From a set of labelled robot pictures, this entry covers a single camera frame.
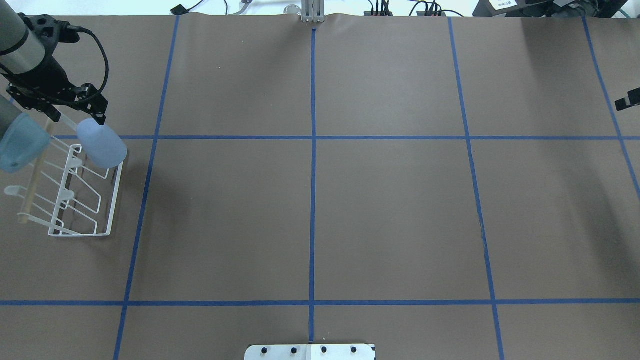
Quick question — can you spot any aluminium frame post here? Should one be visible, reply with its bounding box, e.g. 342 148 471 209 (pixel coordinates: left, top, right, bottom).
301 0 326 23

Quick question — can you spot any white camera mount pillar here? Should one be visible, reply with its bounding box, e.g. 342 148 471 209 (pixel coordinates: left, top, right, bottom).
244 343 377 360

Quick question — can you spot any white wire cup holder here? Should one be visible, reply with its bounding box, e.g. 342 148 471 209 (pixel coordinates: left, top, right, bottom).
3 114 129 238

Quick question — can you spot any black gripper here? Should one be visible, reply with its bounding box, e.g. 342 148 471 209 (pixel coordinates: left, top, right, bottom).
5 14 109 125

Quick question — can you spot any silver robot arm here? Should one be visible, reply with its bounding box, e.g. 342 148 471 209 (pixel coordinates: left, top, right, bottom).
1 1 110 174

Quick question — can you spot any blue plastic cup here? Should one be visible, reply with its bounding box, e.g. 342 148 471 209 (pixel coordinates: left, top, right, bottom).
76 118 128 169

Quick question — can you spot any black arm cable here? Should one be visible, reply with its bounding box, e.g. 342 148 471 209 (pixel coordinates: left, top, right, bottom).
60 27 110 96

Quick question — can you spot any small black puck device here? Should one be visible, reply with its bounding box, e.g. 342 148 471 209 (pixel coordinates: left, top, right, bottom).
170 4 190 16

